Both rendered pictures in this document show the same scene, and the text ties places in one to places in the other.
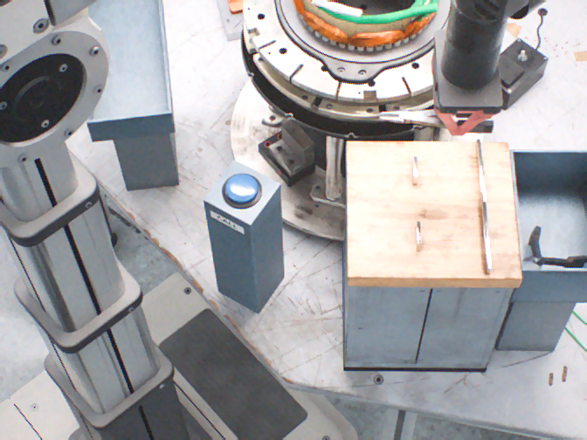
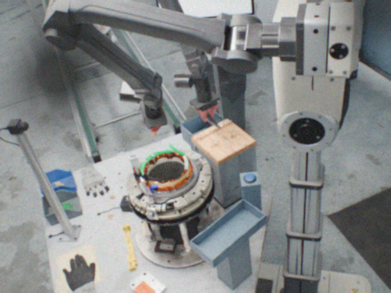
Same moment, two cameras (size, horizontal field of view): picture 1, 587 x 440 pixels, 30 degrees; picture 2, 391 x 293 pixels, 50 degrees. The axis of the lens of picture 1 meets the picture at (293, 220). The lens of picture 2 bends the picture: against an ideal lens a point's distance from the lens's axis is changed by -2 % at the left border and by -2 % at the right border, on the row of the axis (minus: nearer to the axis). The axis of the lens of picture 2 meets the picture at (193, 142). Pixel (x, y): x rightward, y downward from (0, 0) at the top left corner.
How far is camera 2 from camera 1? 1.71 m
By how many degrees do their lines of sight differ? 69
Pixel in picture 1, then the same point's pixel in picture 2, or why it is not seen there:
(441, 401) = not seen: hidden behind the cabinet
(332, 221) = (218, 213)
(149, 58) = (223, 230)
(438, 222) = (225, 135)
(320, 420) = not seen: hidden behind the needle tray
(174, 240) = (257, 248)
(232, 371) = not seen: outside the picture
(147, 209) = (253, 263)
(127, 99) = (244, 224)
